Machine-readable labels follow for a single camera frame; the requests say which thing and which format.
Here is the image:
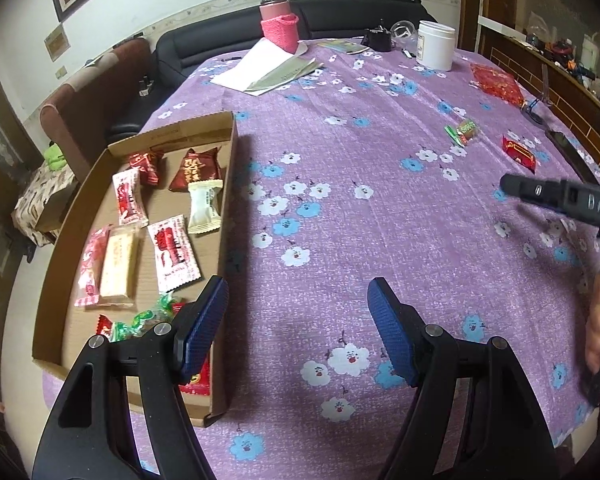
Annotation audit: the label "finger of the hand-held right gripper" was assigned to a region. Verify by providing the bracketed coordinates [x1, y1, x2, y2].
[499, 173, 566, 210]

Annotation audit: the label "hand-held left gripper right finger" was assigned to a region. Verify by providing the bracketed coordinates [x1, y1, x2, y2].
[367, 276, 561, 480]

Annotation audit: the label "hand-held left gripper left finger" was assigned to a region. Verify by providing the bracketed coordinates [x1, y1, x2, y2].
[31, 275, 230, 480]

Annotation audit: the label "red and gold snack packet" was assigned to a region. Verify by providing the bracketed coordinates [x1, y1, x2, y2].
[501, 135, 537, 170]

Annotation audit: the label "bright red snack packet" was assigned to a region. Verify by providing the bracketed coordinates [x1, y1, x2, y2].
[177, 350, 213, 397]

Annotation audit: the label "white and red snack packet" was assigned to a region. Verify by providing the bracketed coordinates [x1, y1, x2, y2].
[147, 214, 202, 294]
[111, 167, 150, 228]

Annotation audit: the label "green and brown candy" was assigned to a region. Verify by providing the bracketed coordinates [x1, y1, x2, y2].
[444, 119, 481, 147]

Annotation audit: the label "yellow bar snack packet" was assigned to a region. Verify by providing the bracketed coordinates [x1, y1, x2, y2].
[98, 224, 143, 307]

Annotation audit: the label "cream white snack packet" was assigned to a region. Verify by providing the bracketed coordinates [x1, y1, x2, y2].
[186, 179, 225, 236]

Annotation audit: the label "pink and white snack packet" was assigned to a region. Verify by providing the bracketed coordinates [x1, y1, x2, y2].
[74, 225, 112, 308]

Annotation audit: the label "shallow cardboard box tray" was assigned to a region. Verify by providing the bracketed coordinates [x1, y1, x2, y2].
[31, 111, 239, 428]

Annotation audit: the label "large dark red snack packet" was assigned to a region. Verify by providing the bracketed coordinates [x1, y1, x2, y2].
[168, 146, 224, 193]

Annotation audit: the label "small dark red snack packet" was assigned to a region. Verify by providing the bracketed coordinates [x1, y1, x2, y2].
[127, 150, 165, 188]

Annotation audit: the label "black flat remote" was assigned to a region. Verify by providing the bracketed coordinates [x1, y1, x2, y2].
[545, 130, 596, 166]

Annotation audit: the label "red mesh bag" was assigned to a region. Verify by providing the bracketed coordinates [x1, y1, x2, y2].
[469, 62, 526, 107]

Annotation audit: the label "wooden cabinet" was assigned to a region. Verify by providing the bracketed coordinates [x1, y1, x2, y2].
[460, 0, 600, 183]

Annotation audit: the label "white plastic jar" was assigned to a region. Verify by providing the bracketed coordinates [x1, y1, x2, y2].
[416, 20, 456, 71]

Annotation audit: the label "purple floral tablecloth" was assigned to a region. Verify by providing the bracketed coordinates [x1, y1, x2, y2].
[42, 37, 600, 480]

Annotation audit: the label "clear plastic cup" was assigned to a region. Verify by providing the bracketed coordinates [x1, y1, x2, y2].
[390, 19, 421, 43]

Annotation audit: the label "side table with patterned cloth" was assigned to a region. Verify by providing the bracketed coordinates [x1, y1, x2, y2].
[11, 160, 81, 248]

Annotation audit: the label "small black pouch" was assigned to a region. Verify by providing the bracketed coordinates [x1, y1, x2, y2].
[361, 25, 395, 53]

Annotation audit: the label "green toy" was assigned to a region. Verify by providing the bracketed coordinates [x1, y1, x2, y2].
[44, 142, 67, 171]

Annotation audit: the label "green printed booklet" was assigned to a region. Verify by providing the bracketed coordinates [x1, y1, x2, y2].
[316, 37, 372, 56]

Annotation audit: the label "brown armchair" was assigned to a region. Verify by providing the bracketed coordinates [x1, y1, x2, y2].
[39, 37, 156, 183]

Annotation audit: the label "green paper envelope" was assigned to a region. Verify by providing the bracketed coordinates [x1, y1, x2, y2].
[244, 54, 325, 97]

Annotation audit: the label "white paper sheet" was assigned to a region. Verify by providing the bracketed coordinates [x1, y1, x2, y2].
[210, 37, 311, 92]

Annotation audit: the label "black leather sofa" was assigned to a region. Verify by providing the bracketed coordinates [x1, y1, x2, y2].
[105, 0, 438, 136]

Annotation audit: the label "pink sleeved bottle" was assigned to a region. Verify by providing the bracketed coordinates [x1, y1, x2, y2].
[258, 0, 301, 55]

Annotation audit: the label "blue handled scissors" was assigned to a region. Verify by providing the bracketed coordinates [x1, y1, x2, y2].
[520, 99, 546, 123]

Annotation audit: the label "gold wall plaque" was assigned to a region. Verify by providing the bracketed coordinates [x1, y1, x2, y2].
[44, 24, 72, 63]

